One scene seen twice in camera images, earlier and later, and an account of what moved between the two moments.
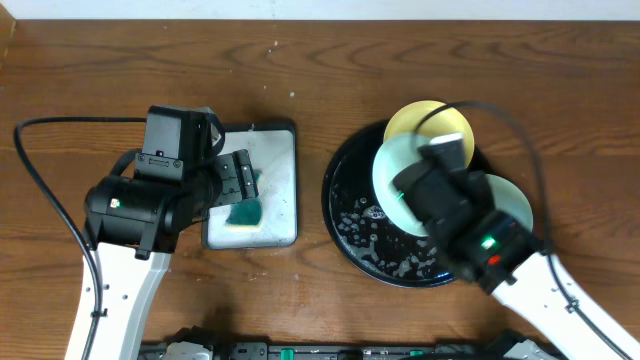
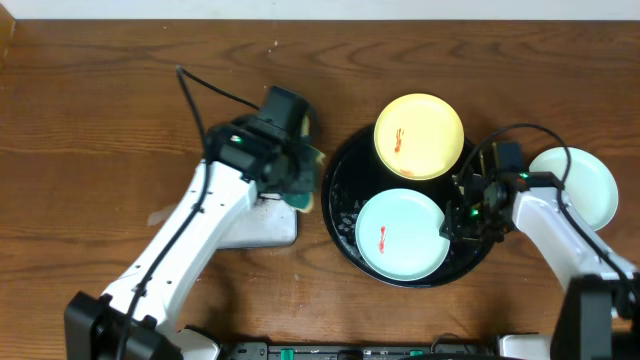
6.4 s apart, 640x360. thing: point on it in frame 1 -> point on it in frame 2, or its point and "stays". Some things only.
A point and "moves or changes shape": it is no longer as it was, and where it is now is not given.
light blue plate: (389, 158) -> (398, 235)
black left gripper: (235, 176) -> (304, 163)
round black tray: (365, 231) stays
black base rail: (505, 346) stays
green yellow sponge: (247, 214) -> (301, 200)
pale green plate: (510, 200) moves or changes shape
